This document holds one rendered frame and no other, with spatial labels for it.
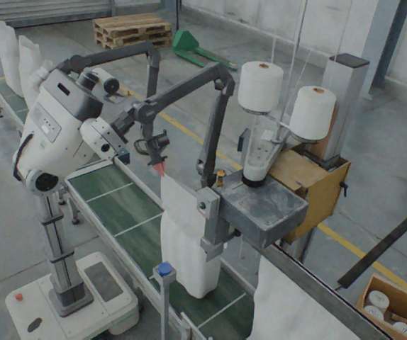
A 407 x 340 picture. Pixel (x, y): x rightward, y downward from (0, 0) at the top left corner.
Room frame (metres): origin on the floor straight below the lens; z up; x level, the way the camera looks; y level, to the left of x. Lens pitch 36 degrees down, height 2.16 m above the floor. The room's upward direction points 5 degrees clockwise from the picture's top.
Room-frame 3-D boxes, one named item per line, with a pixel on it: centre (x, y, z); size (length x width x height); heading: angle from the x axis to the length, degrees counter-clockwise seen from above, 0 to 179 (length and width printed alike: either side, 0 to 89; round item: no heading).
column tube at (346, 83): (1.35, -0.49, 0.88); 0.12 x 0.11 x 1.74; 133
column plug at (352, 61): (1.35, -0.49, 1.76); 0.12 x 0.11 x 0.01; 133
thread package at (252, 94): (1.37, -0.18, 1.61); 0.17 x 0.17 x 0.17
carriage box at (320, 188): (1.28, -0.42, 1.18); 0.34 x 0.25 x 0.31; 133
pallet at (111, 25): (6.84, 1.65, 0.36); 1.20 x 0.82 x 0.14; 129
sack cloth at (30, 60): (3.17, 1.74, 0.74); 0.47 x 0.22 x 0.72; 44
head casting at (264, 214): (1.03, -0.19, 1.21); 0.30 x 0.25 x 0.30; 43
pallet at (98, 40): (6.87, 1.65, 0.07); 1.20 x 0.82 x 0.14; 131
